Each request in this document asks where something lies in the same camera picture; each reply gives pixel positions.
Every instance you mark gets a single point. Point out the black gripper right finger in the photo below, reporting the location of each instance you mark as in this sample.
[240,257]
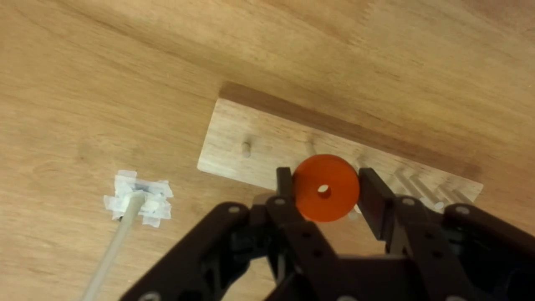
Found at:
[379,203]

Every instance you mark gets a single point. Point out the wooden stand with pegs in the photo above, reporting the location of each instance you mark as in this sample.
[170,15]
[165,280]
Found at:
[248,145]

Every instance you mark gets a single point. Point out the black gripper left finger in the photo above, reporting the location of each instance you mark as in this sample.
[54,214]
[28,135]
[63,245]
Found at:
[282,207]

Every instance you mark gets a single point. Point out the white post near stand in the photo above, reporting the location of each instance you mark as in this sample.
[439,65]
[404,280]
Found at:
[135,200]

